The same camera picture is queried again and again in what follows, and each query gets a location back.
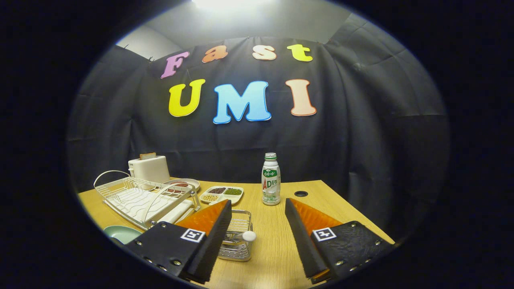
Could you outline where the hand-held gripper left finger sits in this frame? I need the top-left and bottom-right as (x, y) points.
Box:
(125, 199), (233, 284)

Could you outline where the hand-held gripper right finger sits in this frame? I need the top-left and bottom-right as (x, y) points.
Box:
(285, 198), (396, 285)

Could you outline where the metal wire basket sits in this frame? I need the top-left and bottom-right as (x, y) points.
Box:
(218, 210), (253, 262)

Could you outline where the white-tipped spoon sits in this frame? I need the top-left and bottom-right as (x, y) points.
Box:
(225, 231), (257, 243)

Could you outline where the white wire dish rack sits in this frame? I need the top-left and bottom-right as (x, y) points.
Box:
(93, 170), (201, 230)

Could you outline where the pale green plate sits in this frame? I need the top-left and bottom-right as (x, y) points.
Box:
(104, 225), (143, 245)

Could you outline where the beige round plate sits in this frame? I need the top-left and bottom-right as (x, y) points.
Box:
(163, 178), (200, 193)

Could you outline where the white drip tray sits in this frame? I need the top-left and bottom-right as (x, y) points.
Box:
(108, 189), (193, 225)

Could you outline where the white divided tray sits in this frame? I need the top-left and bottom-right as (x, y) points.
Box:
(199, 186), (244, 205)

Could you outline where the white milk bottle green label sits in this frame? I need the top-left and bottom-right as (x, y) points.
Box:
(262, 153), (281, 206)

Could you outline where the white toaster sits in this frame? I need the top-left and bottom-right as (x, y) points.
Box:
(128, 156), (171, 184)

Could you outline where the black backdrop cloth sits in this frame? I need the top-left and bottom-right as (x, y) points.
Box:
(66, 14), (450, 245)

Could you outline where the ceiling light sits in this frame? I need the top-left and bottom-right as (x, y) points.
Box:
(192, 0), (277, 9)

